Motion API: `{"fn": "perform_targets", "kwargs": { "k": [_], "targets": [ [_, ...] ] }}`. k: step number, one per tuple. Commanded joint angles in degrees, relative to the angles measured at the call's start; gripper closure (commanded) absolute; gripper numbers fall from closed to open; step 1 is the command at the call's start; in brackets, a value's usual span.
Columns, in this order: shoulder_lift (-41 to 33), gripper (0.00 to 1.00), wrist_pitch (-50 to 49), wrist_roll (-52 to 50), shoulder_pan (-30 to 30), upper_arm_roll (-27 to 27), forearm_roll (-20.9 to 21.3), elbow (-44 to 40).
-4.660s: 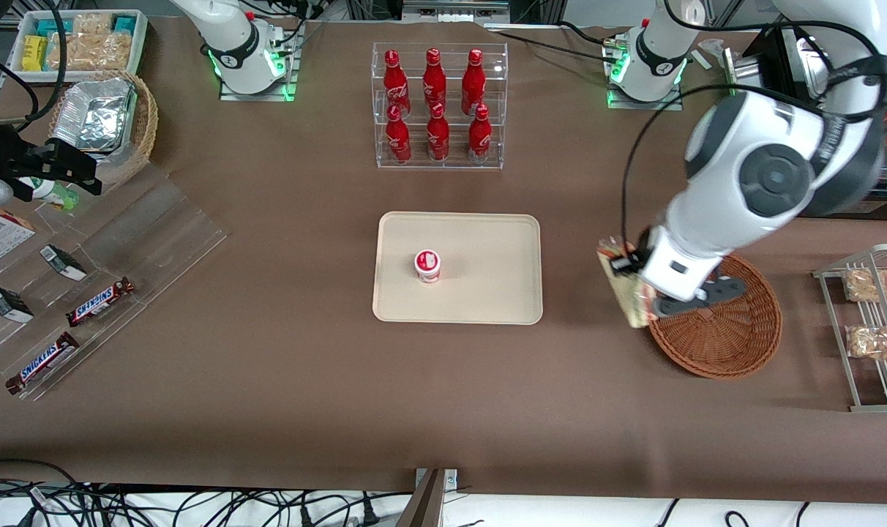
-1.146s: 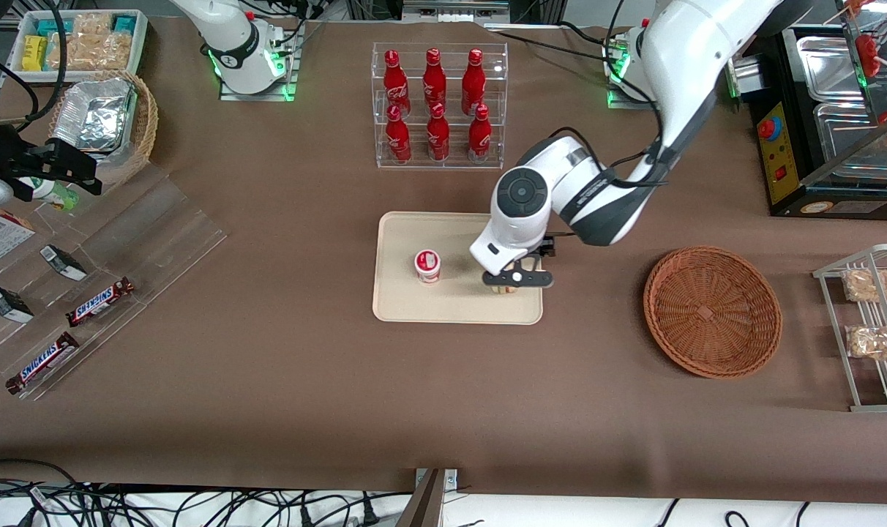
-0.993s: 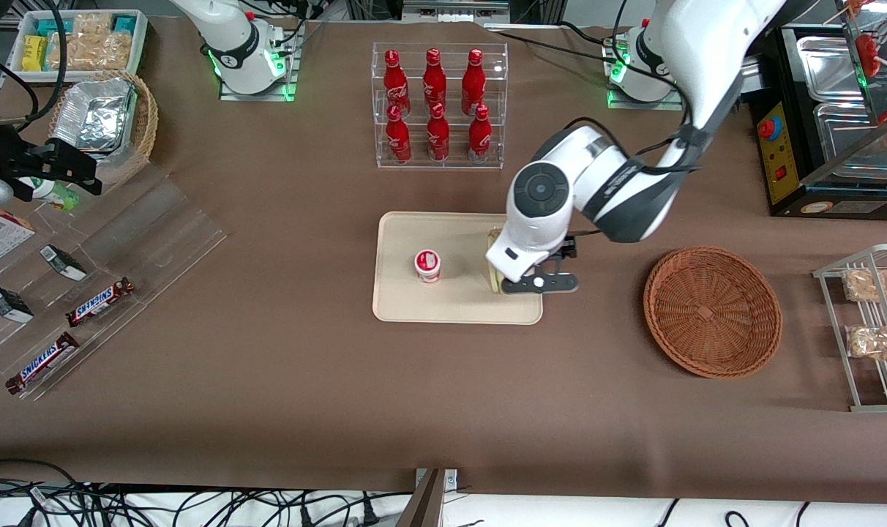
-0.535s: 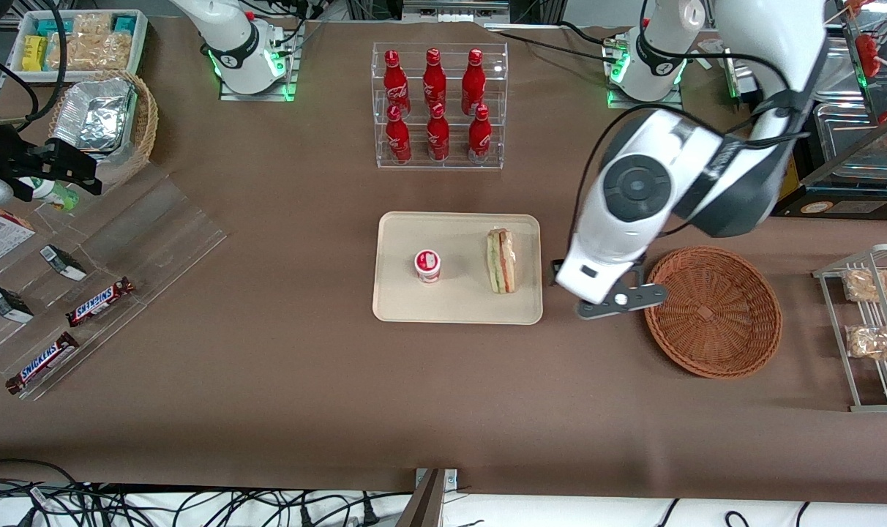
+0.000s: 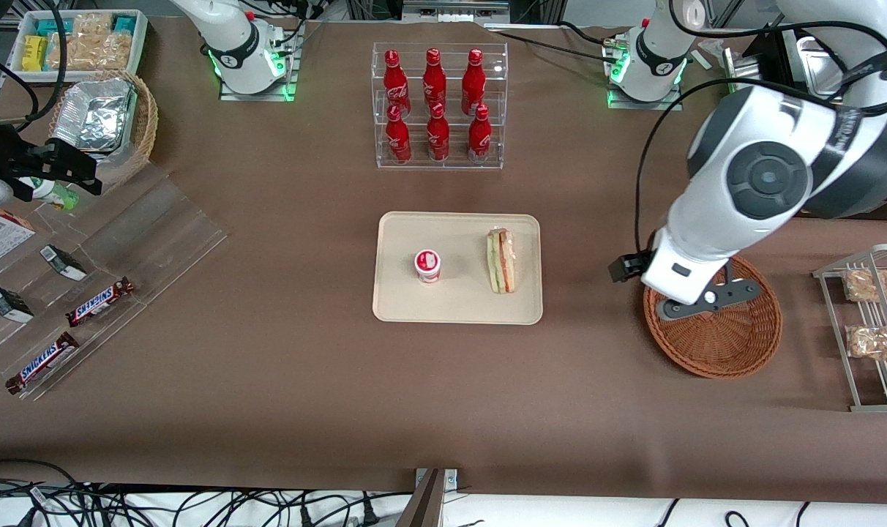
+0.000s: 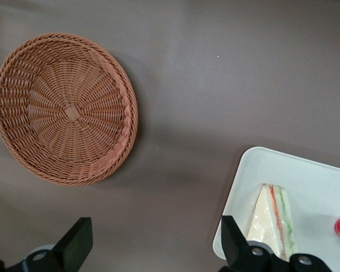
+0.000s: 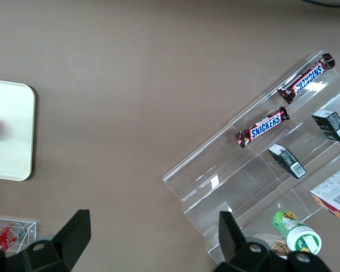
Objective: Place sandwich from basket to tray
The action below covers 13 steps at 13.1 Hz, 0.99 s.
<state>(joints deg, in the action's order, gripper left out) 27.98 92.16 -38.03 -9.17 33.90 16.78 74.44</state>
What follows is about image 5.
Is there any grey metal wire rack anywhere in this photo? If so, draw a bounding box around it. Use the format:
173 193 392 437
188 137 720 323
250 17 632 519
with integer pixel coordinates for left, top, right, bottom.
812 243 887 414

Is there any small red white yogurt cup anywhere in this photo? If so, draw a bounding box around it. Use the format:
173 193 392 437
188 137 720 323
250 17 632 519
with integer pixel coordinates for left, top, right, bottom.
413 249 443 285

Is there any white plastic snack bin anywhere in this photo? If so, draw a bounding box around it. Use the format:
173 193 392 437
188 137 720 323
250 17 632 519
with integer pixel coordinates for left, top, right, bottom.
8 9 150 83

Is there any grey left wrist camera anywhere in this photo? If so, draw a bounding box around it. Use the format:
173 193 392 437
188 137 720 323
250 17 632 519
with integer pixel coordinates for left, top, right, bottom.
656 260 763 322

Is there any clear acrylic tiered display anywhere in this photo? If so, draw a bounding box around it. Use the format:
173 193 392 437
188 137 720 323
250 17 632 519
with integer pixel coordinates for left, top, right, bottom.
0 160 229 403

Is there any clear bag of pastry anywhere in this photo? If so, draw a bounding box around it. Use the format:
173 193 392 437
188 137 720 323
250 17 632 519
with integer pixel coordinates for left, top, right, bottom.
845 324 887 361
842 267 887 304

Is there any brown round wicker basket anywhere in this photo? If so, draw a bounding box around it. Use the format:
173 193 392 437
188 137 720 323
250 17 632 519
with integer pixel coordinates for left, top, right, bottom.
643 254 784 380

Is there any green white small bottle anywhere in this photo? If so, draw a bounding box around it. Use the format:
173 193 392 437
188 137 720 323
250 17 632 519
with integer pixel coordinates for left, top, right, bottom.
15 176 81 212

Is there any silver metal device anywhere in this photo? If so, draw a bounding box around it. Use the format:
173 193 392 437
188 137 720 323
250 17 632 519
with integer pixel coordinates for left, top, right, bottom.
721 46 765 94

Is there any brown table cloth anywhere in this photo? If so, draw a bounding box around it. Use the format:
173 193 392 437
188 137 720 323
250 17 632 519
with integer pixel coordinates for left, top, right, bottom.
0 15 887 506

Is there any clear acrylic bottle rack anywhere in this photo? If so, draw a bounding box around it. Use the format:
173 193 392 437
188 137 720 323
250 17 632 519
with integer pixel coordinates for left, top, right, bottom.
371 42 509 171

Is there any clear bag of crackers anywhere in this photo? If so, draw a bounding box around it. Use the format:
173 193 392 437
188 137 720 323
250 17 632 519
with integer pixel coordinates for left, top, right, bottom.
46 12 134 72

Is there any aluminium frame profile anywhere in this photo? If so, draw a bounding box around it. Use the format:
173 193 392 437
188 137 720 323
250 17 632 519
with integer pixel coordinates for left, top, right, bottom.
345 0 565 29

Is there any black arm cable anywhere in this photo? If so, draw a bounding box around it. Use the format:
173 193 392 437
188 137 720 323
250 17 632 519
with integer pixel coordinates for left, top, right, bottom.
633 20 887 255

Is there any tan wicker basket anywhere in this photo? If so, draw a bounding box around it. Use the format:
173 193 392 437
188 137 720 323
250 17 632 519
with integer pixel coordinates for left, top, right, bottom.
47 69 159 188

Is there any red cola bottle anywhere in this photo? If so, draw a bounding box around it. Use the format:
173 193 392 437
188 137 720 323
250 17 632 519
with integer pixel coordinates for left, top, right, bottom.
383 49 412 119
422 48 449 111
461 48 487 116
426 102 451 163
385 104 413 165
467 104 493 165

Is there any yellow snack packet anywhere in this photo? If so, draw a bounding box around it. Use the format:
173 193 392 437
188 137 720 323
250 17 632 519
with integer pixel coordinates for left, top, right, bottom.
22 34 48 72

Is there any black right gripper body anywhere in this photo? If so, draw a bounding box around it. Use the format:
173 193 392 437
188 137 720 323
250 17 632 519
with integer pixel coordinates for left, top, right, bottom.
0 102 50 200

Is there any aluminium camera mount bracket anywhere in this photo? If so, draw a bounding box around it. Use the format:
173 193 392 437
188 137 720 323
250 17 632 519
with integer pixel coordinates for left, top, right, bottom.
396 468 460 527

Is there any small black white box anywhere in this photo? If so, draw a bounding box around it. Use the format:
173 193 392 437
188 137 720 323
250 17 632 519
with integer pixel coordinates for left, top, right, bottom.
39 244 89 283
0 285 35 324

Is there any brown Snickers bar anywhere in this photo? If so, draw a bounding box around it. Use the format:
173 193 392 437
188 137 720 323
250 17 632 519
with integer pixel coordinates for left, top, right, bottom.
65 276 135 328
5 331 81 396

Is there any beige plastic tray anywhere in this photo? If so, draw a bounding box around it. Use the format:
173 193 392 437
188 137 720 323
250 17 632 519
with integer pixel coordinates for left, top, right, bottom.
372 212 544 326

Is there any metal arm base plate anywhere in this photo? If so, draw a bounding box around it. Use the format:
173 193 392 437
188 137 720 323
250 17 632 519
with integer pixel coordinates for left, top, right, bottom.
606 29 685 112
218 20 307 102

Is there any silver foil tray stack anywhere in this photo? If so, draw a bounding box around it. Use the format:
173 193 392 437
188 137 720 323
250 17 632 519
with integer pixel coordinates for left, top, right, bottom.
51 78 138 156

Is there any large steel tray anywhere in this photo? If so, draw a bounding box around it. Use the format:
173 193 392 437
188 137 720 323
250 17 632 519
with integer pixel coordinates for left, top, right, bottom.
795 34 848 102

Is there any triangle sandwich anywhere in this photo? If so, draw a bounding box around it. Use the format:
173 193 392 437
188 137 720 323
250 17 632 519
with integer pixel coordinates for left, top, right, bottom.
485 227 518 295

